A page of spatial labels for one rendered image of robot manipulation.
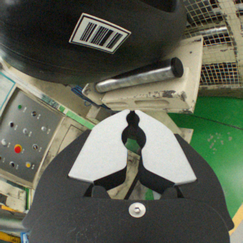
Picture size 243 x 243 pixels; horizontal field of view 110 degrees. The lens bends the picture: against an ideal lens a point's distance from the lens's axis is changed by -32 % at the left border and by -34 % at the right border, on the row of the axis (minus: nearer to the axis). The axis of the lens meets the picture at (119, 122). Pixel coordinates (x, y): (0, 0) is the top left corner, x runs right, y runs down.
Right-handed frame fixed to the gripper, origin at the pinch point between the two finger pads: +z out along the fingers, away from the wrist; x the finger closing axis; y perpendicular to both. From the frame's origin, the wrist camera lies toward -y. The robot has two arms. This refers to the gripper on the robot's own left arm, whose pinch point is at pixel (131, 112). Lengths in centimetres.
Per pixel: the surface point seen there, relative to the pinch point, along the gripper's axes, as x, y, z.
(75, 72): -9.7, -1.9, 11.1
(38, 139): -53, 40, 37
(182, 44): 22.0, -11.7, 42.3
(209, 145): 70, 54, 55
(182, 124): 56, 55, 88
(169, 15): 7.1, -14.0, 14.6
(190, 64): 19.6, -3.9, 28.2
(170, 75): 8.2, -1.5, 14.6
